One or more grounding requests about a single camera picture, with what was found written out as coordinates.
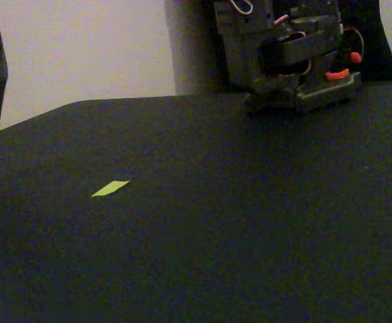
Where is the dark desk mat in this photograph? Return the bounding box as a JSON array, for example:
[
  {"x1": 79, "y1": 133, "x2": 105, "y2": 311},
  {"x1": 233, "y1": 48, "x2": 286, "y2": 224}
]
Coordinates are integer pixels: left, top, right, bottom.
[{"x1": 0, "y1": 94, "x2": 392, "y2": 323}]

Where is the black clamp with orange pads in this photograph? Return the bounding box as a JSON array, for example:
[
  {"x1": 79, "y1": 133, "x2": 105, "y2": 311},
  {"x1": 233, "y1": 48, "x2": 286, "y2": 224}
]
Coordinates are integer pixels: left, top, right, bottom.
[{"x1": 325, "y1": 43, "x2": 364, "y2": 81}]

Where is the green tape marker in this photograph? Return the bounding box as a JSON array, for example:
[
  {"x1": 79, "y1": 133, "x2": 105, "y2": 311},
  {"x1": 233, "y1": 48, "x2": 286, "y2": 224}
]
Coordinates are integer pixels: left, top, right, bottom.
[{"x1": 90, "y1": 180, "x2": 131, "y2": 198}]

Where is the black office chair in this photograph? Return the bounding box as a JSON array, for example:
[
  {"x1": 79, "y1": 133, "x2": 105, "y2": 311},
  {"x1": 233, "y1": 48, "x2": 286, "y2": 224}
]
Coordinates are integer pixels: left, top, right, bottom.
[{"x1": 337, "y1": 0, "x2": 392, "y2": 83}]

